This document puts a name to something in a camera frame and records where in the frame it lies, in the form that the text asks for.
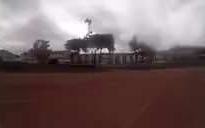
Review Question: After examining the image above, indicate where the group of flat-topped trees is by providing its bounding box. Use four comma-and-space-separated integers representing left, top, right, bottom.
63, 32, 116, 65

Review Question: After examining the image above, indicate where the red running track ground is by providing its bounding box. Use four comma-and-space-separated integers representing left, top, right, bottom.
0, 67, 205, 128

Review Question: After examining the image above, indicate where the bare dark tree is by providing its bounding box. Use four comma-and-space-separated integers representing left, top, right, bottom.
127, 35, 157, 64

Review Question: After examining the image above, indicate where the tall floodlight pole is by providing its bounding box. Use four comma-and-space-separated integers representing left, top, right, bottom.
84, 17, 93, 36

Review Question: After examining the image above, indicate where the dark grass strip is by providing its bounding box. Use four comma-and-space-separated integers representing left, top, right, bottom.
0, 61, 205, 74

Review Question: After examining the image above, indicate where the dark round tree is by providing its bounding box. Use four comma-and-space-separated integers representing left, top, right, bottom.
27, 39, 54, 64

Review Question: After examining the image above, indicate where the dark low building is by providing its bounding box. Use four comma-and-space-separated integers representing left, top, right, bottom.
156, 45, 205, 66

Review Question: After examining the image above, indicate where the grey roofed building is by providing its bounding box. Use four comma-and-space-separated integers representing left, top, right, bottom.
0, 46, 22, 65

